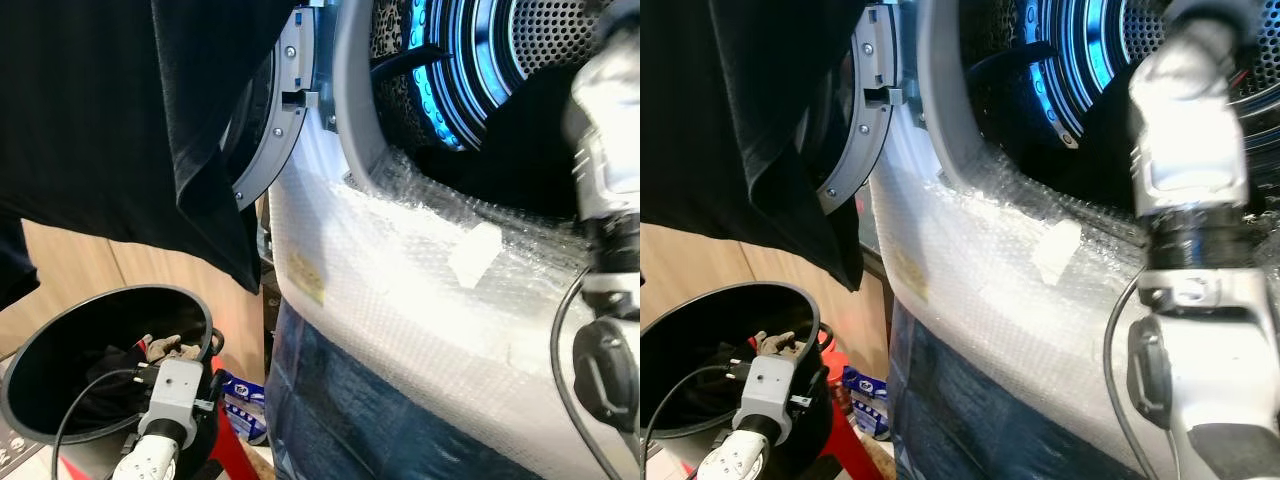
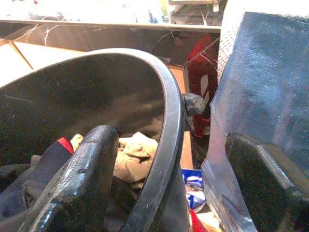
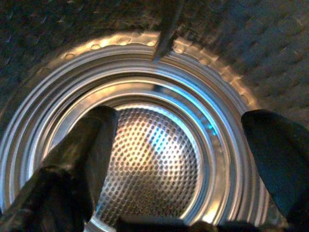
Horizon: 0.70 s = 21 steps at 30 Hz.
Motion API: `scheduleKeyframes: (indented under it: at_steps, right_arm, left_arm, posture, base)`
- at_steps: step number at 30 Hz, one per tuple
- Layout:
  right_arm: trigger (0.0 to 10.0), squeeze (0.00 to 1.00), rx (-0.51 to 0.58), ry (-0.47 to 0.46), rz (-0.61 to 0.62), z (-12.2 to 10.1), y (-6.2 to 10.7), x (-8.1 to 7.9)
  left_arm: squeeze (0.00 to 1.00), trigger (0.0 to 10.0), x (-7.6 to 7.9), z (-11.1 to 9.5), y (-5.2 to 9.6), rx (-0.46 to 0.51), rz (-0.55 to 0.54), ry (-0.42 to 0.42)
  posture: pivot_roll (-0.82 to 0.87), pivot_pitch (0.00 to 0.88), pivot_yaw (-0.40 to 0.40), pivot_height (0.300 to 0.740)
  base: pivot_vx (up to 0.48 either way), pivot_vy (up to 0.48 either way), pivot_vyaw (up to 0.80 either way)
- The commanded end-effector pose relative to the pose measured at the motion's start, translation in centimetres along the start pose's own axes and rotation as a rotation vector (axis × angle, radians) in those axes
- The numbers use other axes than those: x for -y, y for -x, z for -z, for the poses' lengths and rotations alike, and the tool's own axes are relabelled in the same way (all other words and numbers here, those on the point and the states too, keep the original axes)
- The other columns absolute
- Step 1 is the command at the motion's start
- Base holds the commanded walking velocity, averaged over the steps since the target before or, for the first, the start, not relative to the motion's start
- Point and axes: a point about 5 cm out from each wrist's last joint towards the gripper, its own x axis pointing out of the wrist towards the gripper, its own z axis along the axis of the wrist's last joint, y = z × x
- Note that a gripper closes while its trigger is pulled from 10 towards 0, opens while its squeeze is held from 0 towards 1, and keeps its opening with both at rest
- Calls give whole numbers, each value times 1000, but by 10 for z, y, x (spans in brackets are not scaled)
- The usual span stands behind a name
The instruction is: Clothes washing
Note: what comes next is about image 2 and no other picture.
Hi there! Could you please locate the red cloth item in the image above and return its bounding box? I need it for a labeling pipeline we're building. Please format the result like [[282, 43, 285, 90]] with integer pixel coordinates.
[[189, 209, 208, 232]]

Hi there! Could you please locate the black garment with red trim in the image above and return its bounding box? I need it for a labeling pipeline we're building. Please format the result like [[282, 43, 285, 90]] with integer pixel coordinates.
[[36, 137, 75, 174]]

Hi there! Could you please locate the dark marble counter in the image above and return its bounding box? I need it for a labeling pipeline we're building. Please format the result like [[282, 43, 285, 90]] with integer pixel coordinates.
[[0, 19, 222, 67]]

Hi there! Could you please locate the red container with white mark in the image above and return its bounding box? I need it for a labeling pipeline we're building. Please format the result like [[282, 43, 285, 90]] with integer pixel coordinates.
[[187, 35, 219, 138]]

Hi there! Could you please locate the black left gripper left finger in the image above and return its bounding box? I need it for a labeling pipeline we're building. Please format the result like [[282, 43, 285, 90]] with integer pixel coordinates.
[[19, 124, 120, 232]]

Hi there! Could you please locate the blue and white package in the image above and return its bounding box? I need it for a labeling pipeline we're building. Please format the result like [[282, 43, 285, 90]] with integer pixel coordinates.
[[181, 168, 207, 210]]

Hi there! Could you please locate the black plastic bucket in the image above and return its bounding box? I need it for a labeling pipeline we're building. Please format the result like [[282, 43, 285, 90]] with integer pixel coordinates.
[[0, 47, 207, 232]]

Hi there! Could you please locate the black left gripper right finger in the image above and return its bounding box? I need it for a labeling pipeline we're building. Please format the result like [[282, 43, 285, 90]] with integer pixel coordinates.
[[224, 132, 309, 232]]

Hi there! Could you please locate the tan crumpled garment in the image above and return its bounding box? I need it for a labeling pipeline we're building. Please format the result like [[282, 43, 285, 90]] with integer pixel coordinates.
[[70, 131, 160, 189]]

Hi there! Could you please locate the grey crumpled garment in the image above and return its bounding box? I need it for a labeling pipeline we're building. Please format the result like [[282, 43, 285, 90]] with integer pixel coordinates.
[[0, 154, 56, 218]]

